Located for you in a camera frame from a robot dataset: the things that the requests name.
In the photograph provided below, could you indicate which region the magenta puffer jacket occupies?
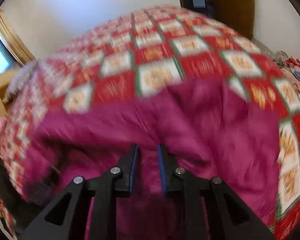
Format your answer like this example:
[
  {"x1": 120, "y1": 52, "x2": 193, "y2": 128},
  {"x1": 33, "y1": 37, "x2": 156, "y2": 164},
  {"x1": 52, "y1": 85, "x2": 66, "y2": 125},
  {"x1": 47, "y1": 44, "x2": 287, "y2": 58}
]
[{"x1": 21, "y1": 79, "x2": 280, "y2": 239}]

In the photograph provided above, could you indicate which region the clothes pile on floor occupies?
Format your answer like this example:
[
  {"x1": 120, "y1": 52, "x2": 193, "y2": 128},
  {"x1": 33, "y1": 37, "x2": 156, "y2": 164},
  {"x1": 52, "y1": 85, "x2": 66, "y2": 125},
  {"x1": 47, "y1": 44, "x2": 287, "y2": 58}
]
[{"x1": 271, "y1": 51, "x2": 300, "y2": 93}]

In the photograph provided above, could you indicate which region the striped pillow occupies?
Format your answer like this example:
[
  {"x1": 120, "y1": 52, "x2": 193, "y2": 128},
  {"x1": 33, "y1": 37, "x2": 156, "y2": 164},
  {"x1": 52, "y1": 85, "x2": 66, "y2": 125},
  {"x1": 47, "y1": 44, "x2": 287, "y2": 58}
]
[{"x1": 2, "y1": 60, "x2": 39, "y2": 104}]

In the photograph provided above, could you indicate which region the beige right curtain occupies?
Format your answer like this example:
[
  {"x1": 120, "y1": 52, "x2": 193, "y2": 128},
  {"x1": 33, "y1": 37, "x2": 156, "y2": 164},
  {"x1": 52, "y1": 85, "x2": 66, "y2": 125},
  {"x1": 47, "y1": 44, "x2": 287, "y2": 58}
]
[{"x1": 0, "y1": 9, "x2": 35, "y2": 66}]

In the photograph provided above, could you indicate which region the red patchwork bear bedspread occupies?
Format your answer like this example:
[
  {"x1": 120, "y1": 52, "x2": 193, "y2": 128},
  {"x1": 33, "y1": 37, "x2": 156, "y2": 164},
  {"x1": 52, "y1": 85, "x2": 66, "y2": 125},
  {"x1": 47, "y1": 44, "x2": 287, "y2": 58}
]
[{"x1": 0, "y1": 7, "x2": 300, "y2": 239}]

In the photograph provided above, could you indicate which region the brown wooden door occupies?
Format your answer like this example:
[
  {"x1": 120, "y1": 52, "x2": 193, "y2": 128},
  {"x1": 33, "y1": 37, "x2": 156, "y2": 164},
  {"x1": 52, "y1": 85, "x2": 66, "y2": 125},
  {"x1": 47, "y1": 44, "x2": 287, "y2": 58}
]
[{"x1": 213, "y1": 0, "x2": 255, "y2": 39}]

